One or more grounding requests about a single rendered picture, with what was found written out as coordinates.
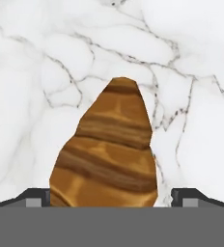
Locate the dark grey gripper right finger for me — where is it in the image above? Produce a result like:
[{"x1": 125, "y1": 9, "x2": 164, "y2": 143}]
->
[{"x1": 170, "y1": 187, "x2": 224, "y2": 208}]

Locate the brown striped croissant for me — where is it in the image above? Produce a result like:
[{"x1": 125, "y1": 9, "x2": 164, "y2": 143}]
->
[{"x1": 48, "y1": 76, "x2": 159, "y2": 208}]

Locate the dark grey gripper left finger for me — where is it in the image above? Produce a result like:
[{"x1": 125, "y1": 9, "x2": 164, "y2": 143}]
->
[{"x1": 0, "y1": 188, "x2": 51, "y2": 208}]

